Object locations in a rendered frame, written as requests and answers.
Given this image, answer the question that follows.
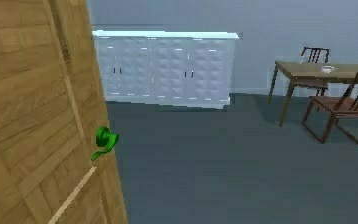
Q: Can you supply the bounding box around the white sideboard cupboard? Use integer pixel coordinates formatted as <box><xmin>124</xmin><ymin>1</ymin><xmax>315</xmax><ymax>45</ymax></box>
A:
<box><xmin>92</xmin><ymin>29</ymin><xmax>240</xmax><ymax>110</ymax></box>

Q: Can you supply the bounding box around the olive wooden dining table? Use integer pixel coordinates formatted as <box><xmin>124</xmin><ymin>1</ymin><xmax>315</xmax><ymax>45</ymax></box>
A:
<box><xmin>267</xmin><ymin>60</ymin><xmax>358</xmax><ymax>128</ymax></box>

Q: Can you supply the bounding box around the light wooden room door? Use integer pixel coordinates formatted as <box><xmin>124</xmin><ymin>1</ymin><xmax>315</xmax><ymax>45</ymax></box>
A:
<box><xmin>0</xmin><ymin>0</ymin><xmax>129</xmax><ymax>224</ymax></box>

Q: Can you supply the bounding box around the dark brown wooden chair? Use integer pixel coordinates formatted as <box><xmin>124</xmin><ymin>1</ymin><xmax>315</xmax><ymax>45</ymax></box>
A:
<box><xmin>292</xmin><ymin>46</ymin><xmax>331</xmax><ymax>98</ymax></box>
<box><xmin>301</xmin><ymin>72</ymin><xmax>358</xmax><ymax>147</ymax></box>

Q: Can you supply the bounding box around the green door handle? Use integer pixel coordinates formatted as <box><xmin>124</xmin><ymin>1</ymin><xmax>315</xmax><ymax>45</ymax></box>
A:
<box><xmin>90</xmin><ymin>125</ymin><xmax>120</xmax><ymax>162</ymax></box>

